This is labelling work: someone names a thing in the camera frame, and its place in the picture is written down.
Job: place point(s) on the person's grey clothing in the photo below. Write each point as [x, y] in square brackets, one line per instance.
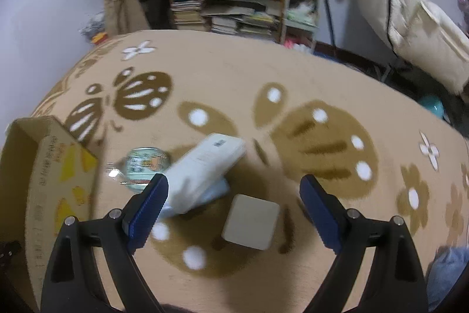
[449, 276]

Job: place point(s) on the printed cardboard box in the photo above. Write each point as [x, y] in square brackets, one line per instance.
[47, 188]

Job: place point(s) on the stack of books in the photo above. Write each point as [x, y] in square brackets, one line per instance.
[234, 19]

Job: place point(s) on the round cartoon print tin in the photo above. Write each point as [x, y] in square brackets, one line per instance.
[146, 162]

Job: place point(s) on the cream long device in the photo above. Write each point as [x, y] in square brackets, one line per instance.
[205, 170]

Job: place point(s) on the beige butterfly blanket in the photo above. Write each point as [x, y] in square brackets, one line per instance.
[329, 78]

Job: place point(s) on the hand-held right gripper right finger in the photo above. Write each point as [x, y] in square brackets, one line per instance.
[322, 214]

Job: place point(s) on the teal ball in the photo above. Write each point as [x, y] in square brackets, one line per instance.
[432, 106]

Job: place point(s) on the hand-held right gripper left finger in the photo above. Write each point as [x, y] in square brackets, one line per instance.
[146, 214]

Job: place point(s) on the cream square power bank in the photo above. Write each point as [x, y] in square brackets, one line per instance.
[251, 221]

